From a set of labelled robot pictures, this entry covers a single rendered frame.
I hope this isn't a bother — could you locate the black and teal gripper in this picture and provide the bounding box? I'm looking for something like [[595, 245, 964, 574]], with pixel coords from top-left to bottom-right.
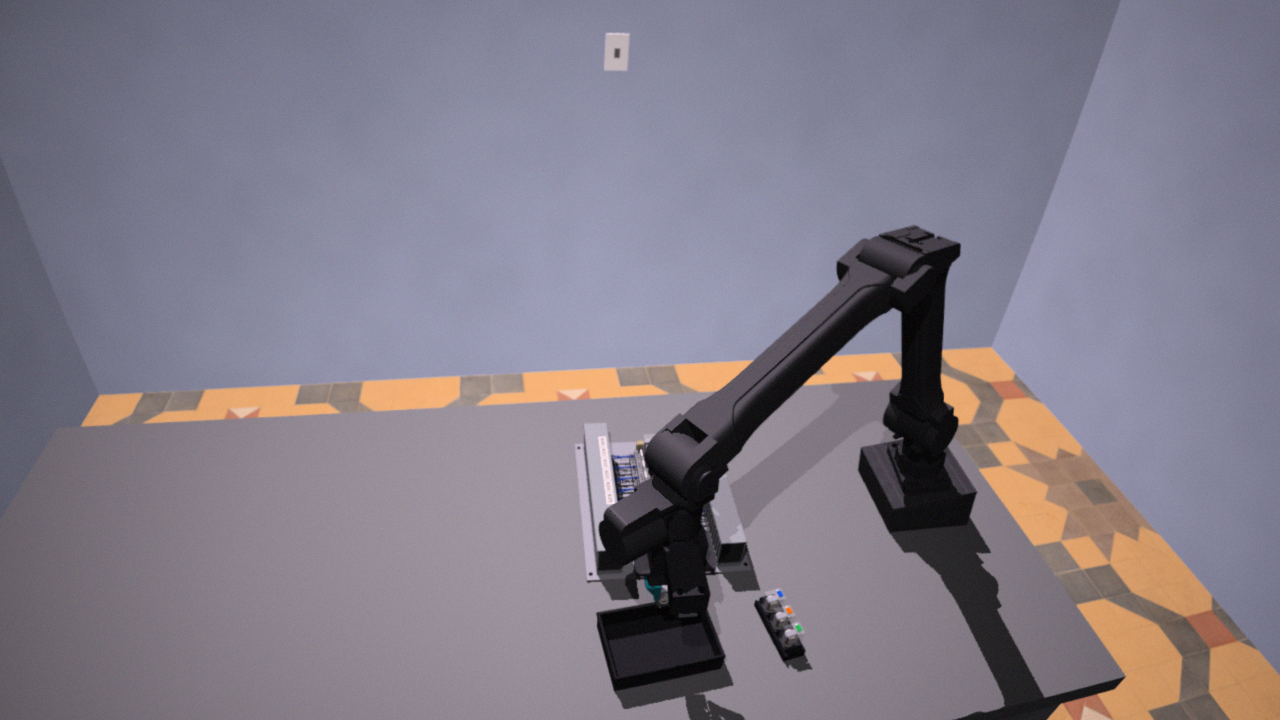
[[634, 530, 716, 602]]

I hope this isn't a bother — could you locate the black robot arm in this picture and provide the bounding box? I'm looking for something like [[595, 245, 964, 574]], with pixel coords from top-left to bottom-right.
[[599, 225, 961, 618]]

